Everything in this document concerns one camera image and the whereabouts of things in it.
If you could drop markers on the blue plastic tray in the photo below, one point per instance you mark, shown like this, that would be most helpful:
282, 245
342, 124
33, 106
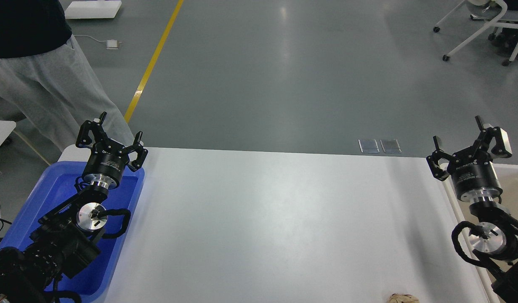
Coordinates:
55, 186

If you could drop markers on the right metal floor plate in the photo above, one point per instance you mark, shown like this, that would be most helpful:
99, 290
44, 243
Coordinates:
391, 146

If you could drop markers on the white office chair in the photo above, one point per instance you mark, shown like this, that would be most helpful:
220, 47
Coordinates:
495, 14

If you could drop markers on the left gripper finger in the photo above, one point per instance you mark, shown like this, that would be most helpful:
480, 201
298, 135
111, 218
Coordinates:
92, 133
135, 154

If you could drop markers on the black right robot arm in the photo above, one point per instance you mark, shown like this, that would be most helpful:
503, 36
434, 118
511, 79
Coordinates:
492, 243

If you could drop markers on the left metal floor plate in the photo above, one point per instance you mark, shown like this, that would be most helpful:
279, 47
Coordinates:
368, 146

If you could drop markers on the beige plastic bin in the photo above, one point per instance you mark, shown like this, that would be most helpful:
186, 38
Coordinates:
511, 189

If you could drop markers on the person in grey trousers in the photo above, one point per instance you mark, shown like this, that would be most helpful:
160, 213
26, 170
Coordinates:
45, 74

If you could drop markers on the white foam board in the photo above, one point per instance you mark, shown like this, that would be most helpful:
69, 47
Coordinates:
93, 9

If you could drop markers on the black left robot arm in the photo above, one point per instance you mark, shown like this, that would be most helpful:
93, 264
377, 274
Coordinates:
65, 242

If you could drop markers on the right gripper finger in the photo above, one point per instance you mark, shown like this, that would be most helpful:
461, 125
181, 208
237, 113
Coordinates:
492, 142
434, 158

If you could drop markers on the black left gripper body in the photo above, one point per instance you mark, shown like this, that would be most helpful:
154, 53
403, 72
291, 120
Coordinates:
106, 164

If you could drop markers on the white power adapter with cable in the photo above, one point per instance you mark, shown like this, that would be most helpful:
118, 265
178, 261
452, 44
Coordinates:
109, 44

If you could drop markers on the brown paper ball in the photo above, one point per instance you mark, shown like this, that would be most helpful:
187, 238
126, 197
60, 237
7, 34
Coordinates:
402, 298

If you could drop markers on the metal floor plate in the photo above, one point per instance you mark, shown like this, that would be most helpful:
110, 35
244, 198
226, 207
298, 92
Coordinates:
368, 146
391, 146

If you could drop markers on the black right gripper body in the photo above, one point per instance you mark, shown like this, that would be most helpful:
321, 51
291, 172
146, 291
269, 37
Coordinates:
474, 175

